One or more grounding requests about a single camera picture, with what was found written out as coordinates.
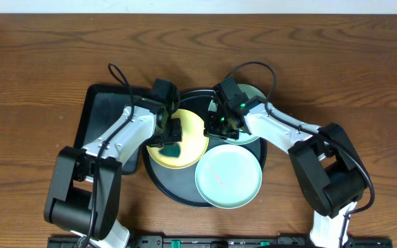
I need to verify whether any green and yellow sponge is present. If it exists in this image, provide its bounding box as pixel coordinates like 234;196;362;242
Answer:
159;143;181;158

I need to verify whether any mint green plate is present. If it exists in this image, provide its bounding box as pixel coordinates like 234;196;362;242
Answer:
208;84;266;145
194;145;263;209

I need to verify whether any yellow plate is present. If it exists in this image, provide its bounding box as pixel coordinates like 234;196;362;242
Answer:
146;109;209;169

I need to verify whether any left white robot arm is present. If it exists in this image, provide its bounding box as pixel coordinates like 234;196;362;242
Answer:
43;96;174;247

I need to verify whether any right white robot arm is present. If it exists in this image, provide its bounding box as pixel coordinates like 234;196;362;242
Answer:
204;93;374;247

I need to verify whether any black round serving tray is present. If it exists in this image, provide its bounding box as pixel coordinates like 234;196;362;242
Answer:
141;88;267;209

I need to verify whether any black rectangular tray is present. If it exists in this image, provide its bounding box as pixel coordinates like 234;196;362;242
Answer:
74;84;156;175

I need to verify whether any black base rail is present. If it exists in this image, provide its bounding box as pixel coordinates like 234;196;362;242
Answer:
47;236;394;248

